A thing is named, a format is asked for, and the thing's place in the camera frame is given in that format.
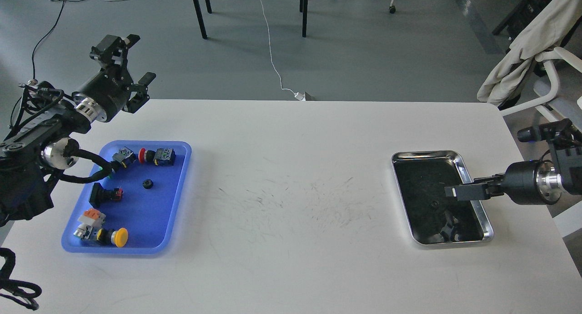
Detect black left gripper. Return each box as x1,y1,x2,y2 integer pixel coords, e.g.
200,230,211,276
71,34,156,123

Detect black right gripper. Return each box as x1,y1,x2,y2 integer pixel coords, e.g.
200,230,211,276
445,160,562,205

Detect small black gear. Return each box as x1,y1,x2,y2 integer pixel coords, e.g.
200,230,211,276
142,179,154,189

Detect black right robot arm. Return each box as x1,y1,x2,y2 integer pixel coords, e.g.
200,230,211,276
445,119,582,205

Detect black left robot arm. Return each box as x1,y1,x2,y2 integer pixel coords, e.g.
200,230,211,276
0,34,156,226

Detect silver metal tray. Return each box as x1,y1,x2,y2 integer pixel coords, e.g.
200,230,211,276
391,150,494,248

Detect blue plastic tray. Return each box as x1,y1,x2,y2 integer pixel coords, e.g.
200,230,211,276
61,140,192,255

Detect black table legs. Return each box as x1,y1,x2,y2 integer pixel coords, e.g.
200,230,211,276
189,0,309,40

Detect green push button switch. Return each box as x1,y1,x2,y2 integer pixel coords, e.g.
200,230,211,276
106,147,137,178

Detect red push button switch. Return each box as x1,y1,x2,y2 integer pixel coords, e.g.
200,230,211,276
137,148,176,166

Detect black cable on floor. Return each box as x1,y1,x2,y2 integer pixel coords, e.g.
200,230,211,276
30,0,110,80

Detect black push button switch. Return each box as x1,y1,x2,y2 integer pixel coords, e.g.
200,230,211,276
89,182,123,209

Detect orange white switch block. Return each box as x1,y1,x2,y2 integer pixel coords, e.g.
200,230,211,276
78,208,106,228

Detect yellow push button switch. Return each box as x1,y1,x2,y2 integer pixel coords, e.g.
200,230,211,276
73,227,129,248

